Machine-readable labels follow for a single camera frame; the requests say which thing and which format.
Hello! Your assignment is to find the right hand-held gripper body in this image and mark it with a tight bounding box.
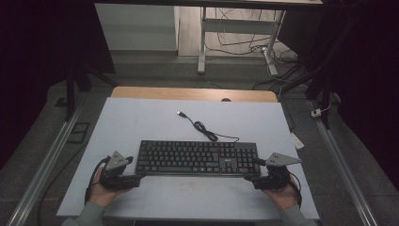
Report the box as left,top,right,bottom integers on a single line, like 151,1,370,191
252,152,303,190

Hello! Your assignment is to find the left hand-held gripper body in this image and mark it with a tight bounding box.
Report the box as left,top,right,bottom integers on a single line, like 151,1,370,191
99,151,142,191

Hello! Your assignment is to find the black computer keyboard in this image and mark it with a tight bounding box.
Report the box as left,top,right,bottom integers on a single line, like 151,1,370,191
135,139,262,177

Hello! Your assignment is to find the person's right hand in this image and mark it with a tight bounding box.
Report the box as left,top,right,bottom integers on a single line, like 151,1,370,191
263,174,299,211

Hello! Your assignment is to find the person's left hand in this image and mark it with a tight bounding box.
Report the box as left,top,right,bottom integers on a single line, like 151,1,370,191
88,168,127,209

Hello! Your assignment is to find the white paper tag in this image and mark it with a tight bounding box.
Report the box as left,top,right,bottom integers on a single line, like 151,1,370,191
289,131,306,151

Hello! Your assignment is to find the wooden table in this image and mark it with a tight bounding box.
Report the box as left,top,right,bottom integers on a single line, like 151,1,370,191
111,86,279,104

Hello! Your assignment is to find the black stand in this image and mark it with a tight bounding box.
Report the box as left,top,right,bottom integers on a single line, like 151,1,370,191
280,60,334,130
64,60,118,122

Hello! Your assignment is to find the white cabinet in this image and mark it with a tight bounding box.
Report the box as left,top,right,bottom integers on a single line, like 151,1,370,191
94,3,180,52

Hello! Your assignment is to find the dark curtain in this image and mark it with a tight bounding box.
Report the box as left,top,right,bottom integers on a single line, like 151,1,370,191
277,0,399,191
0,0,117,172

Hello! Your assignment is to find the white-framed desk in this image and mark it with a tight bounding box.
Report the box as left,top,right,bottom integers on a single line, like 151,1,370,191
93,0,324,76

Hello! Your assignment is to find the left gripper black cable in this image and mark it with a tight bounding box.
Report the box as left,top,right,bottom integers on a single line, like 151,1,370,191
84,155,111,205

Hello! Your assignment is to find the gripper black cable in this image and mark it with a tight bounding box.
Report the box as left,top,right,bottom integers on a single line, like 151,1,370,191
84,155,111,205
287,170,303,209

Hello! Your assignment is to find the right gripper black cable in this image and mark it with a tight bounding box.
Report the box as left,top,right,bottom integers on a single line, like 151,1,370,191
287,170,303,209

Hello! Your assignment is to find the thin black floor cable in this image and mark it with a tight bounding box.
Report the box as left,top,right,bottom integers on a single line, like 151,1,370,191
37,141,89,226

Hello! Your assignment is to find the black keyboard cable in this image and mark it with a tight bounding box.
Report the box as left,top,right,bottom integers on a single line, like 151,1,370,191
176,110,240,143

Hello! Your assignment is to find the aluminium rail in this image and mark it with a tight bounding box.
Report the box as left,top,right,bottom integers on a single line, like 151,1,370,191
309,100,380,226
6,95,87,226

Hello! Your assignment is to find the tangle of floor cables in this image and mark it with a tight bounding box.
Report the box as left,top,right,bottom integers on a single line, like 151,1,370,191
205,8,299,65

